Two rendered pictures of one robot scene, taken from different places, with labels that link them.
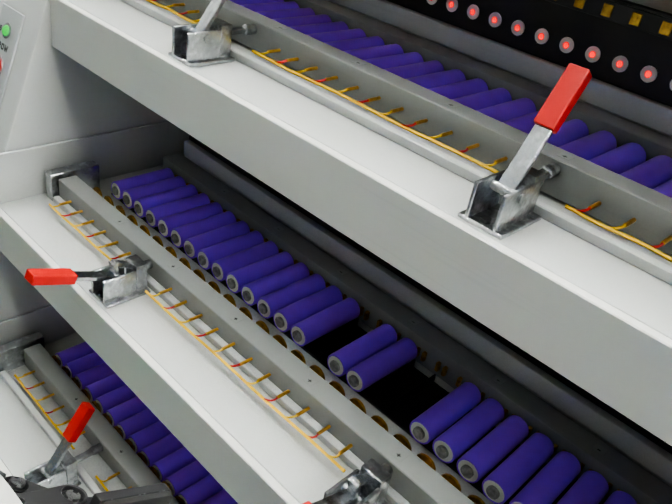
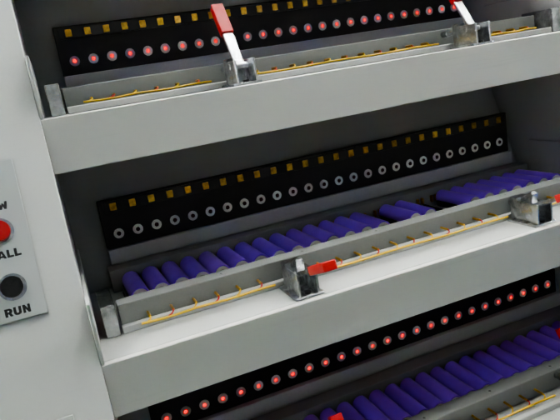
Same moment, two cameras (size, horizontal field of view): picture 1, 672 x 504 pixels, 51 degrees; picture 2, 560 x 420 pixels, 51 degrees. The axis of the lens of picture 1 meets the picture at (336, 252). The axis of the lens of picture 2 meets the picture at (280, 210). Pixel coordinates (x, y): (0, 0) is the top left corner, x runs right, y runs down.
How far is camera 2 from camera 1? 0.65 m
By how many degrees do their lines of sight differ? 57
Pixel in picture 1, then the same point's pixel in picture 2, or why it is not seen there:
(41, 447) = not seen: outside the picture
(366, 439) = (493, 200)
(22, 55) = (38, 194)
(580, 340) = (543, 54)
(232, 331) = (386, 234)
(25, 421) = not seen: outside the picture
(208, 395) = (435, 255)
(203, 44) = (251, 67)
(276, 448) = (485, 237)
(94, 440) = not seen: outside the picture
